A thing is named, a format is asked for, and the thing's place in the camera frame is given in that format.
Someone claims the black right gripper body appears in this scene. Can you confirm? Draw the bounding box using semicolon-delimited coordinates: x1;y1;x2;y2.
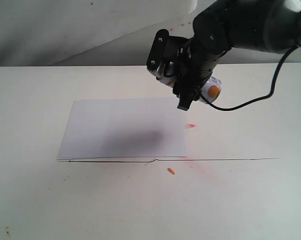
173;36;226;98

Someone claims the spray paint can with dots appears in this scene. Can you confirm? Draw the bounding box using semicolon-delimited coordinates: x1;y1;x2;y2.
156;62;222;103

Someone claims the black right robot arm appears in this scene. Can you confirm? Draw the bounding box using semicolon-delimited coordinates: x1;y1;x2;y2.
173;0;301;111

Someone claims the white paper sheet stack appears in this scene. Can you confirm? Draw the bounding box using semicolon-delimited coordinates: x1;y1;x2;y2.
57;97;187;161

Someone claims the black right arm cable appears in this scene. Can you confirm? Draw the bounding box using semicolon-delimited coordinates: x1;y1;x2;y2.
205;44;301;112

